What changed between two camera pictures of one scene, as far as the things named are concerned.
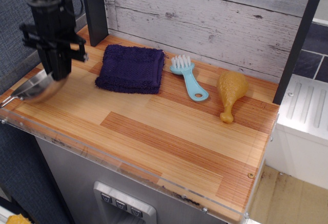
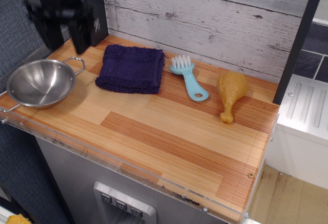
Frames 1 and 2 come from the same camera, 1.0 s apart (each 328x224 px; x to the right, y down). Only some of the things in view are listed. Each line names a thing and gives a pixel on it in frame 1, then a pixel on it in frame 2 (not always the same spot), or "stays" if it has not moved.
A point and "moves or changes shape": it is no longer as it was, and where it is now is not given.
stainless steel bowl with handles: (40, 87) moves or changes shape
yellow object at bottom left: (18, 219) stays
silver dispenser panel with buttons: (115, 198) stays
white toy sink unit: (299, 145) stays
